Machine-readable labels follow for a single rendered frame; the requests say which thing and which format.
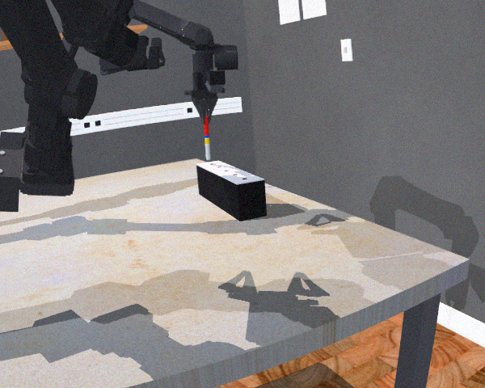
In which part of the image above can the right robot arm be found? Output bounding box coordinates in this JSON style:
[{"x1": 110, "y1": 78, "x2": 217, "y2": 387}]
[{"x1": 0, "y1": 0, "x2": 139, "y2": 184}]

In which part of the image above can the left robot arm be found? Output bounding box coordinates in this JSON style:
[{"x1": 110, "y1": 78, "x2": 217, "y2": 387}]
[{"x1": 133, "y1": 0, "x2": 238, "y2": 93}]

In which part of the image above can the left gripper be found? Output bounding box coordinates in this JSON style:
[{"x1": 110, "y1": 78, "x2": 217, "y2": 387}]
[{"x1": 184, "y1": 90, "x2": 218, "y2": 124}]

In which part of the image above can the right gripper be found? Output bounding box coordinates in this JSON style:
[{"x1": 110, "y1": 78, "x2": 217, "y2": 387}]
[{"x1": 99, "y1": 34, "x2": 165, "y2": 75}]

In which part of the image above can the red pin with yellow and blue bands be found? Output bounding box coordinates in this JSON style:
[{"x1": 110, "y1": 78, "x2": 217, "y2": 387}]
[{"x1": 204, "y1": 116, "x2": 210, "y2": 160}]

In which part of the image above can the white block with holes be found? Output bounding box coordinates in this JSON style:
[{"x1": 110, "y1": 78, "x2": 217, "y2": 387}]
[{"x1": 196, "y1": 161, "x2": 267, "y2": 221}]

